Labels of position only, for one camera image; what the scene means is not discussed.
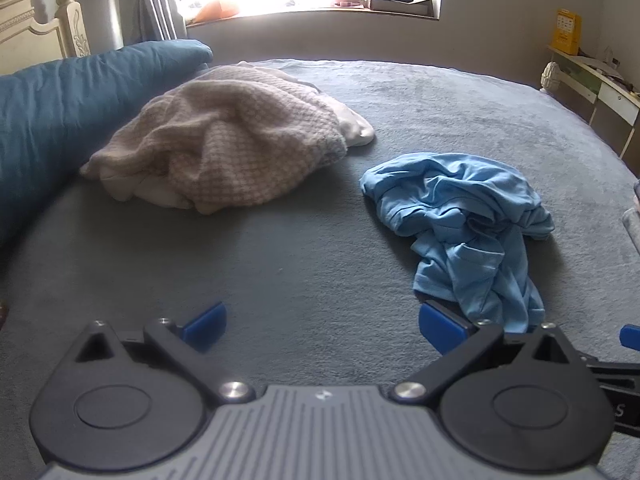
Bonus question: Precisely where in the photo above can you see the grey curtain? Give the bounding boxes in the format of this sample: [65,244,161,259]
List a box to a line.
[116,0,187,46]

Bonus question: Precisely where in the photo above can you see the blue pillow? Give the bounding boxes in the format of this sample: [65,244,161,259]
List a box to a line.
[0,39,215,246]

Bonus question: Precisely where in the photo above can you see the cream desk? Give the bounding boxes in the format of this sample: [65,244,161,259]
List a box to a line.
[546,44,640,158]

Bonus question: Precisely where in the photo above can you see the white cloth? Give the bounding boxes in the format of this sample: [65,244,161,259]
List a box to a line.
[97,60,377,211]

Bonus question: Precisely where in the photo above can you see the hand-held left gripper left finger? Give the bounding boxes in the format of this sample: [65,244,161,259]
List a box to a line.
[75,301,253,404]

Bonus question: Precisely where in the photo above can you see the yellow box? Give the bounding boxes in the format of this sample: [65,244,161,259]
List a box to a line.
[550,8,582,56]

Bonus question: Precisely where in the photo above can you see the grey bed cover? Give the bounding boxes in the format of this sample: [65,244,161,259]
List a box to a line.
[0,59,640,480]

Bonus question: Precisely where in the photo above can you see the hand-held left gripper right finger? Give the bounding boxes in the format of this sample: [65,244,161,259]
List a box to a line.
[390,300,576,405]

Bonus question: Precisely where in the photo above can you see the light blue t-shirt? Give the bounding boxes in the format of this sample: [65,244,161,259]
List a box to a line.
[360,152,556,335]

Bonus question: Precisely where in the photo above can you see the orange bag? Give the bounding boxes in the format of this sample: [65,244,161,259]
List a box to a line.
[192,0,241,23]

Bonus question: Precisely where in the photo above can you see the cream carved headboard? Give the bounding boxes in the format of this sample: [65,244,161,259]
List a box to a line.
[0,0,91,77]

